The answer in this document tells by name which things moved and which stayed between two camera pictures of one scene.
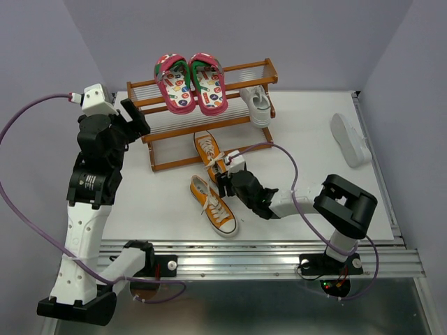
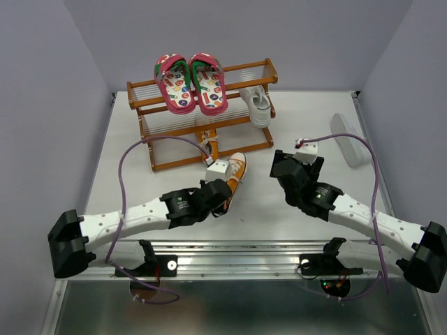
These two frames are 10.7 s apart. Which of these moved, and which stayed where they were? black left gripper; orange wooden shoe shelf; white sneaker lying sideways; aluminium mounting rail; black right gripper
Moved: black left gripper; black right gripper
Stayed: aluminium mounting rail; orange wooden shoe shelf; white sneaker lying sideways
